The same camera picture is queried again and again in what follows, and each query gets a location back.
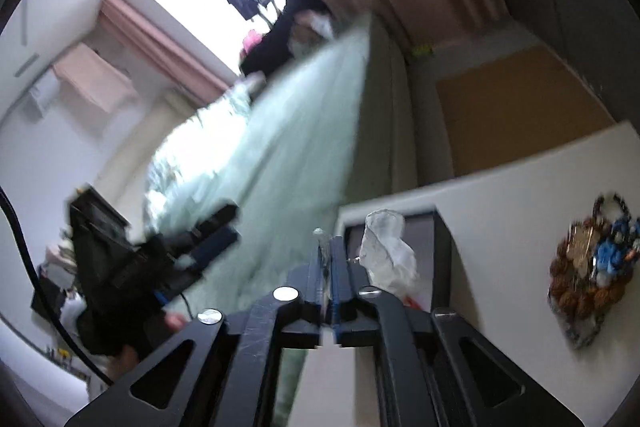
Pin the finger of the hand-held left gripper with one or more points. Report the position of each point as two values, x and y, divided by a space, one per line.
217 243
215 217

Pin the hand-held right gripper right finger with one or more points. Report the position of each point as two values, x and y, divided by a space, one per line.
337 302

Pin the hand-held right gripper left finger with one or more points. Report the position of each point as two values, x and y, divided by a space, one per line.
320 287

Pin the small clear jewelry piece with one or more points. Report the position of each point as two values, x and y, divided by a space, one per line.
320 237

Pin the black box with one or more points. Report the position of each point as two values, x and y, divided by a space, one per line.
437 257

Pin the person's left hand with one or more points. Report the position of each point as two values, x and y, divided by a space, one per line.
173 321

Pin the white plastic bag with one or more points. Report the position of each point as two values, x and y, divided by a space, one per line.
387 252

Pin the pale green blanket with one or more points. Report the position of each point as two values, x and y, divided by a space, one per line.
295 147

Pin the grey bed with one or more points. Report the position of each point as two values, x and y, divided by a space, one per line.
387 117

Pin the pink curtain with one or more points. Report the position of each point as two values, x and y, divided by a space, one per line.
160 42

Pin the pink cardboard box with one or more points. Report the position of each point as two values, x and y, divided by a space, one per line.
95 77

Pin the dark clothes pile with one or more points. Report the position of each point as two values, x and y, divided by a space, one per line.
285 32

